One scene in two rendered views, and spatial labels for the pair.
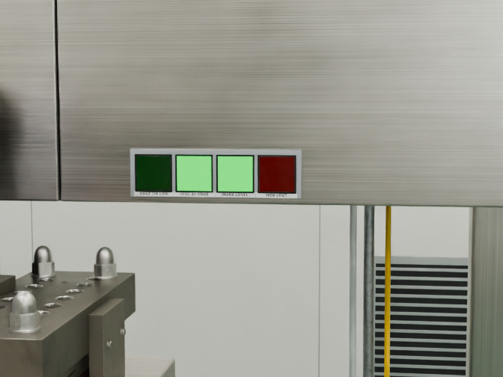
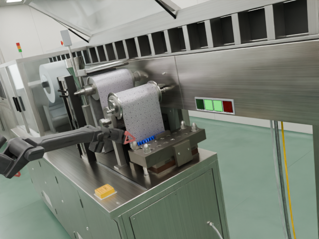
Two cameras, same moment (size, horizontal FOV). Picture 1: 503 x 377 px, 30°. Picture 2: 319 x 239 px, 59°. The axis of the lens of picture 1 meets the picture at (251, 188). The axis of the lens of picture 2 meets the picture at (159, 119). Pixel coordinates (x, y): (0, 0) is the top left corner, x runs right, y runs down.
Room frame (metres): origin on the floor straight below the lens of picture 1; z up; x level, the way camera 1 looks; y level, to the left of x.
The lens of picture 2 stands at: (0.27, -0.77, 1.54)
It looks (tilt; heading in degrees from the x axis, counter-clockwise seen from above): 16 degrees down; 49
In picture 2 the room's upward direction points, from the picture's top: 12 degrees counter-clockwise
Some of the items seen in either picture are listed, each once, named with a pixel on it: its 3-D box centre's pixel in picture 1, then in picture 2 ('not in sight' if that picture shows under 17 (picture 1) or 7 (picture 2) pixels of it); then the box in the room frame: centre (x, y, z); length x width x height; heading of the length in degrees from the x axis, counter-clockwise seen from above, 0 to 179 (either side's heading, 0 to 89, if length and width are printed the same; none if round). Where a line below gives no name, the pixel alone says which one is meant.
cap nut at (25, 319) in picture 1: (24, 310); (146, 148); (1.05, 0.26, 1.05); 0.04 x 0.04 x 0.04
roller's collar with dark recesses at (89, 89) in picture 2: not in sight; (88, 90); (1.09, 0.73, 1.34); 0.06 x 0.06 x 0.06; 82
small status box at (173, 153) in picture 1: (215, 173); (213, 105); (1.35, 0.05, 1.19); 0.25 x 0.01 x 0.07; 82
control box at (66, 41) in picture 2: not in sight; (65, 38); (1.18, 1.03, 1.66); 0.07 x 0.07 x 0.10; 62
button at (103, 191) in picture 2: not in sight; (104, 191); (0.83, 0.35, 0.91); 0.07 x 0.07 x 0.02; 82
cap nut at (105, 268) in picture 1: (105, 262); (194, 126); (1.37, 0.22, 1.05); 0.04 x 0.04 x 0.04
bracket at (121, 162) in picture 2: not in sight; (114, 142); (1.04, 0.52, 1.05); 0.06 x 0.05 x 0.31; 172
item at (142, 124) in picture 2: not in sight; (145, 124); (1.19, 0.41, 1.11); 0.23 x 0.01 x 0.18; 172
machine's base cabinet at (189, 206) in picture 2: not in sight; (93, 185); (1.26, 1.41, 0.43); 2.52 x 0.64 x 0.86; 82
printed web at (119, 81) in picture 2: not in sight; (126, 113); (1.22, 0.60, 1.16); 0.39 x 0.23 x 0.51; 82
